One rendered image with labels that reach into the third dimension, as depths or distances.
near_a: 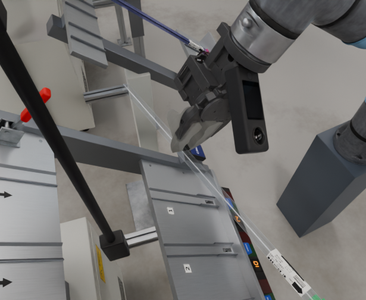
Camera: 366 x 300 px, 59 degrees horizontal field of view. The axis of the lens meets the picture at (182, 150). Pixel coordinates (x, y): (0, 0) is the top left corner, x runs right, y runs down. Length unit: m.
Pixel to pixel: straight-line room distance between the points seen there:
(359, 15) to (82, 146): 0.45
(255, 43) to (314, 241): 1.25
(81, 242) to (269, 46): 0.63
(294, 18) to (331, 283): 1.27
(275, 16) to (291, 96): 1.63
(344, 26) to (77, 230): 0.70
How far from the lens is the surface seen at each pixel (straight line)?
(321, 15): 0.42
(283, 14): 0.40
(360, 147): 1.08
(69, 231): 0.86
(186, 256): 0.59
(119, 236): 0.31
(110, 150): 0.60
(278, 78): 2.10
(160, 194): 0.62
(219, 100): 0.44
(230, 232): 0.71
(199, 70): 0.46
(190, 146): 0.54
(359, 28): 0.47
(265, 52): 0.41
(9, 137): 0.51
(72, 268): 0.83
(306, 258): 1.53
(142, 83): 0.87
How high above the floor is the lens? 1.39
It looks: 56 degrees down
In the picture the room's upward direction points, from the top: straight up
